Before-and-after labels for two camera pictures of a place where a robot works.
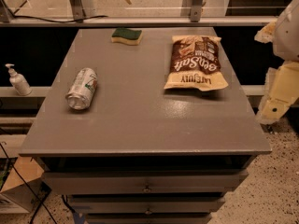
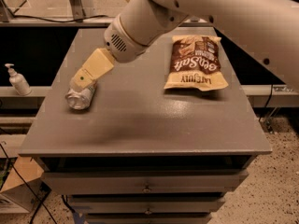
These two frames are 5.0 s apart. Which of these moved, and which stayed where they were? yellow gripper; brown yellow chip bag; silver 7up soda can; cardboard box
Moved: yellow gripper
Stayed: cardboard box; brown yellow chip bag; silver 7up soda can
